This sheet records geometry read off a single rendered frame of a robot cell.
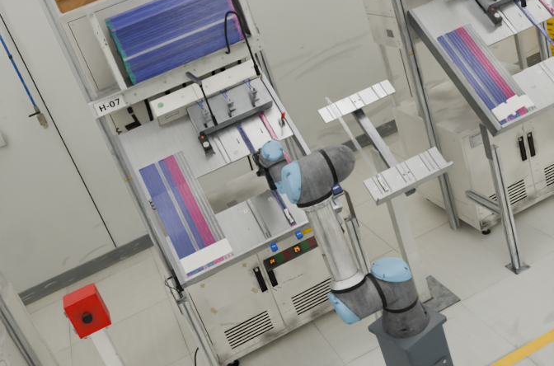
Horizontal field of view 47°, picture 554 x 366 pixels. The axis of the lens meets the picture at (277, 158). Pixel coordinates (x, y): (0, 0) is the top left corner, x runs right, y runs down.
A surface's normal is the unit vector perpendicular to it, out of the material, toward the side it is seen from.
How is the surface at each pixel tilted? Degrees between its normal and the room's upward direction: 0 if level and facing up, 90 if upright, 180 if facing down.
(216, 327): 90
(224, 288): 90
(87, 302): 90
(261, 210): 44
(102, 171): 90
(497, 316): 0
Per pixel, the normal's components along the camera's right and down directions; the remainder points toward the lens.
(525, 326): -0.32, -0.87
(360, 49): 0.33, 0.27
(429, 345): 0.53, 0.17
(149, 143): 0.00, -0.44
